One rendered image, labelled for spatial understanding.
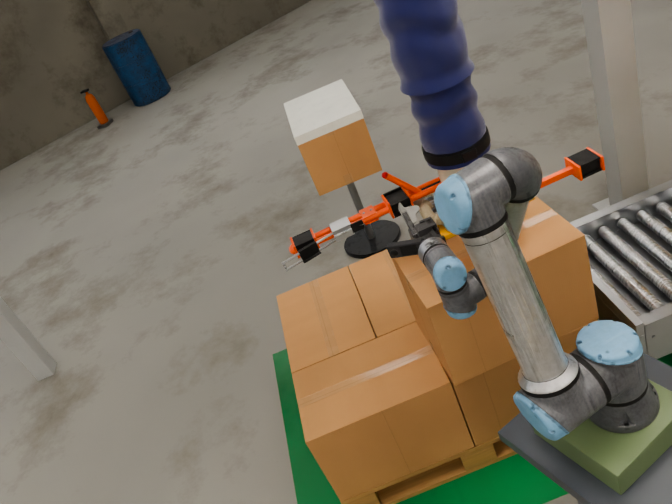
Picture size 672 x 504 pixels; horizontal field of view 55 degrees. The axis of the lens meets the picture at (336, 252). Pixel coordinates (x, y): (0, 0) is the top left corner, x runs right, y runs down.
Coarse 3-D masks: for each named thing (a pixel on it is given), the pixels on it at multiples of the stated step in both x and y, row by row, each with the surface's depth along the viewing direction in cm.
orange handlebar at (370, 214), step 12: (564, 168) 200; (432, 180) 223; (552, 180) 200; (408, 192) 223; (420, 192) 220; (432, 192) 220; (384, 204) 223; (360, 216) 223; (372, 216) 219; (324, 240) 219
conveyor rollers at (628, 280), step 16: (656, 208) 281; (624, 224) 278; (656, 224) 271; (592, 240) 277; (608, 240) 275; (640, 240) 268; (608, 256) 265; (624, 256) 265; (640, 256) 259; (656, 256) 258; (624, 272) 255; (656, 272) 249; (640, 288) 246; (656, 304) 237
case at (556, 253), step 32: (544, 224) 232; (416, 256) 244; (544, 256) 220; (576, 256) 224; (416, 288) 229; (544, 288) 228; (576, 288) 231; (416, 320) 270; (448, 320) 224; (480, 320) 227; (576, 320) 239; (448, 352) 231; (480, 352) 235; (512, 352) 239
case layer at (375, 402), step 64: (384, 256) 322; (320, 320) 300; (384, 320) 284; (320, 384) 266; (384, 384) 254; (448, 384) 243; (512, 384) 250; (320, 448) 247; (384, 448) 254; (448, 448) 262
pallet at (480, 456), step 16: (480, 448) 265; (496, 448) 274; (432, 464) 265; (448, 464) 276; (464, 464) 268; (480, 464) 270; (400, 480) 266; (416, 480) 276; (432, 480) 273; (448, 480) 271; (368, 496) 267; (384, 496) 275; (400, 496) 272
